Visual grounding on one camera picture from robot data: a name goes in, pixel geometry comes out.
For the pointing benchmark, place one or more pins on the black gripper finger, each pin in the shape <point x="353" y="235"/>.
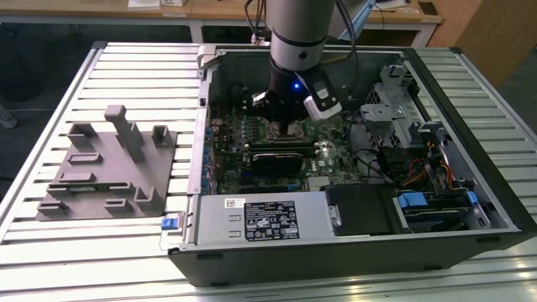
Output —
<point x="261" y="100"/>
<point x="292" y="129"/>

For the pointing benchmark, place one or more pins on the silver CPU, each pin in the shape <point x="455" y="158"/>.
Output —
<point x="275" y="129"/>

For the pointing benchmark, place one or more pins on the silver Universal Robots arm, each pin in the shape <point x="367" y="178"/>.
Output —
<point x="297" y="31"/>

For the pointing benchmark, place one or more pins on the black RAM slot bank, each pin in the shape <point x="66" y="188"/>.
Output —
<point x="285" y="146"/>

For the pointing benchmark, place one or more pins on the black graphics card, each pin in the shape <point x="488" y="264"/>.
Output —
<point x="276" y="162"/>

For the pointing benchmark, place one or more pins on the green motherboard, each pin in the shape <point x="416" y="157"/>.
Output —
<point x="336" y="157"/>

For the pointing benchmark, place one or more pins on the small silver heatsink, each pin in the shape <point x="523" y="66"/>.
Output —
<point x="319" y="182"/>

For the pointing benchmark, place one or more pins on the metal drive cage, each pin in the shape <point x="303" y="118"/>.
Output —
<point x="377" y="116"/>

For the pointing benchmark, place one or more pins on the black plastic shroud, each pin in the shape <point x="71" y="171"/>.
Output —
<point x="356" y="210"/>

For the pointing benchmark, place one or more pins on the grey power supply unit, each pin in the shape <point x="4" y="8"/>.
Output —
<point x="218" y="220"/>

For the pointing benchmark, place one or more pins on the hard disk in blue carrier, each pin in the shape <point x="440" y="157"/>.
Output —
<point x="411" y="201"/>

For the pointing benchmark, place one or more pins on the white labelled small box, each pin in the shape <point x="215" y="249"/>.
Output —
<point x="174" y="2"/>

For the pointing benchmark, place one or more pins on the blue case latch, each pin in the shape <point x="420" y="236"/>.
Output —
<point x="170" y="222"/>

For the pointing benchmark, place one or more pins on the white paper box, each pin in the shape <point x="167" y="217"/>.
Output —
<point x="143" y="3"/>

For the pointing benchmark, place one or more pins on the grey parts rack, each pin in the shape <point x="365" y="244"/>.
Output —
<point x="118" y="176"/>

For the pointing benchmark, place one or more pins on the black open PC case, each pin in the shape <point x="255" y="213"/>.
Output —
<point x="336" y="267"/>

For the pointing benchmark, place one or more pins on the green RAM stick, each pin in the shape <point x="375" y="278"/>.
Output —
<point x="100" y="187"/>

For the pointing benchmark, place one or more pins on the blue drive latch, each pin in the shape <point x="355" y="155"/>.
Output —
<point x="472" y="198"/>

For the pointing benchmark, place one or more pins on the wooden cabinet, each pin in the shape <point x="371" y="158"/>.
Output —
<point x="495" y="37"/>

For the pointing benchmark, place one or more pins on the grey chair foot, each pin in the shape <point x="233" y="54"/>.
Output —
<point x="7" y="121"/>

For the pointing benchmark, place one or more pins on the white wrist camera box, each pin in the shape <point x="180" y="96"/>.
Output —
<point x="323" y="100"/>

